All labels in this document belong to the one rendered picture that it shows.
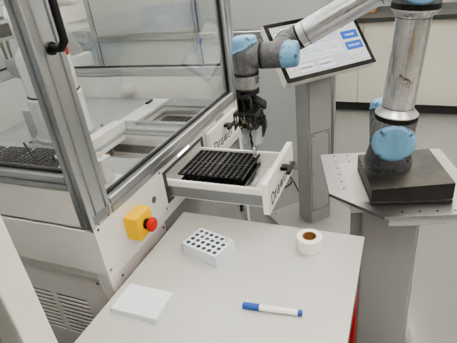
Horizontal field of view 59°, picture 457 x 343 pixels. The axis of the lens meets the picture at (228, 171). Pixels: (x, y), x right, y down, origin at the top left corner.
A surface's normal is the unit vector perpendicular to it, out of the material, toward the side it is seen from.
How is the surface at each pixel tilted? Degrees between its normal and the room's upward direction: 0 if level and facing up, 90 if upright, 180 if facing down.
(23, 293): 90
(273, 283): 0
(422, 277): 0
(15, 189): 90
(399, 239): 90
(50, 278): 90
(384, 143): 99
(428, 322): 0
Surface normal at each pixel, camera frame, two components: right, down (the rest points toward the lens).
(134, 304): -0.11, -0.88
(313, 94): 0.42, 0.38
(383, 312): -0.10, 0.47
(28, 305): 0.92, 0.08
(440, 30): -0.44, 0.46
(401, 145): -0.26, 0.60
